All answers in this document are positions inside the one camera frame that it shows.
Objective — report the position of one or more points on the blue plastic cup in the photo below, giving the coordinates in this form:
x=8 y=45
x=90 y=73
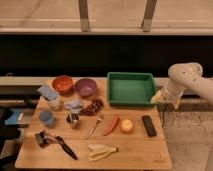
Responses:
x=46 y=117

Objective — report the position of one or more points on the metal cup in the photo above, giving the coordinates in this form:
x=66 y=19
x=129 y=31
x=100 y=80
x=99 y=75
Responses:
x=73 y=120

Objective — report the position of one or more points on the light blue crumpled cloth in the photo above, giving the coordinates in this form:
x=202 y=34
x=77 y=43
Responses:
x=74 y=106

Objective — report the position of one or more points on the black metal clip tool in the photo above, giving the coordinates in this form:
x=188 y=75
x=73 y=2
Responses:
x=44 y=138

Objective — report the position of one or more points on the yellow orange fruit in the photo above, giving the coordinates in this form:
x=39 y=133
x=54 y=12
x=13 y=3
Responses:
x=126 y=126

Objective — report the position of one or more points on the wooden cutting board table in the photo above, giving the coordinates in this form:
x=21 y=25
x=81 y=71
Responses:
x=136 y=151

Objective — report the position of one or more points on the orange bowl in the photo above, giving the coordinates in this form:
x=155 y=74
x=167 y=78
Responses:
x=62 y=84

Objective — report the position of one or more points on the green plastic tray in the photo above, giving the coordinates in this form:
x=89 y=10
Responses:
x=130 y=89

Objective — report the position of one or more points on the black handled knife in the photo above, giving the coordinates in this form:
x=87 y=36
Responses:
x=66 y=148

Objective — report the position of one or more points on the purple bowl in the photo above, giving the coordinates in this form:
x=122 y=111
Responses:
x=85 y=87

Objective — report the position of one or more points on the white cup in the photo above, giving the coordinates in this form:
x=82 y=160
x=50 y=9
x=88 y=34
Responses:
x=55 y=104

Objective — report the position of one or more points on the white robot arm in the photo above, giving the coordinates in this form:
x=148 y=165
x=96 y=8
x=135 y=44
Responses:
x=184 y=76

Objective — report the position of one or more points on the yellow banana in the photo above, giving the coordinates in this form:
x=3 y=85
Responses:
x=100 y=151

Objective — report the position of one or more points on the bunch of red grapes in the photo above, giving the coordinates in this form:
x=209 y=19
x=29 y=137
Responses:
x=95 y=106

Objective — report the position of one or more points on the blue box beside table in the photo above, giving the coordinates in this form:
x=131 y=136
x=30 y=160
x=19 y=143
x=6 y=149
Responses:
x=20 y=117

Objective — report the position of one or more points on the metal fork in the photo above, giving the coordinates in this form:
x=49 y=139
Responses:
x=98 y=121

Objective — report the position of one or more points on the blue sponge cloth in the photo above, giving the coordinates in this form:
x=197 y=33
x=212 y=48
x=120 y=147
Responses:
x=47 y=92

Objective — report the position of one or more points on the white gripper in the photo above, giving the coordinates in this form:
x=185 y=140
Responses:
x=171 y=94

